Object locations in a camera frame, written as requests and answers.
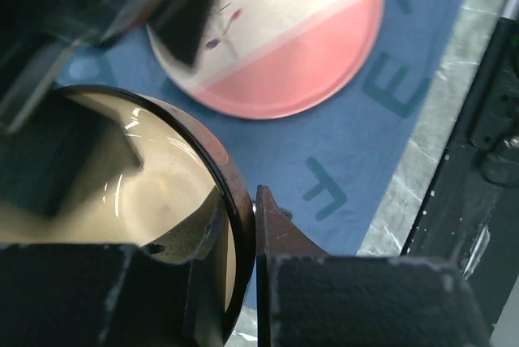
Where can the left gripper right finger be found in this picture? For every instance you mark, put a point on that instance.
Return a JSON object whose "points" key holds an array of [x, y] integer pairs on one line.
{"points": [[307, 297]]}

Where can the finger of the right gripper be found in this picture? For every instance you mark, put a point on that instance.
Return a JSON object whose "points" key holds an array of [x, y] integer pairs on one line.
{"points": [[179, 25]]}

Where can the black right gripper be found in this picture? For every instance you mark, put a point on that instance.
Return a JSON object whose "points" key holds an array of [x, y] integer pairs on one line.
{"points": [[37, 36]]}

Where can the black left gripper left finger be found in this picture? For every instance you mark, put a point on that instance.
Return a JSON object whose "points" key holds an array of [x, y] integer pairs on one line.
{"points": [[171, 293]]}

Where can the brown rimmed ceramic bowl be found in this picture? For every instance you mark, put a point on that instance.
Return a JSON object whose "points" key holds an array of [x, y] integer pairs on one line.
{"points": [[97, 165]]}

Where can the pink and cream plate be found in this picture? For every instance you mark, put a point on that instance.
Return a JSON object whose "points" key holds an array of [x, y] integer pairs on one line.
{"points": [[266, 59]]}

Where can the blue letter pattern cloth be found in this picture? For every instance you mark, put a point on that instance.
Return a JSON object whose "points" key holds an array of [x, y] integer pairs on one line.
{"points": [[353, 170]]}

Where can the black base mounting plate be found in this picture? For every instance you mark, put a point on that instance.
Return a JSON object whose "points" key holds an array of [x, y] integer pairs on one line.
{"points": [[469, 215]]}

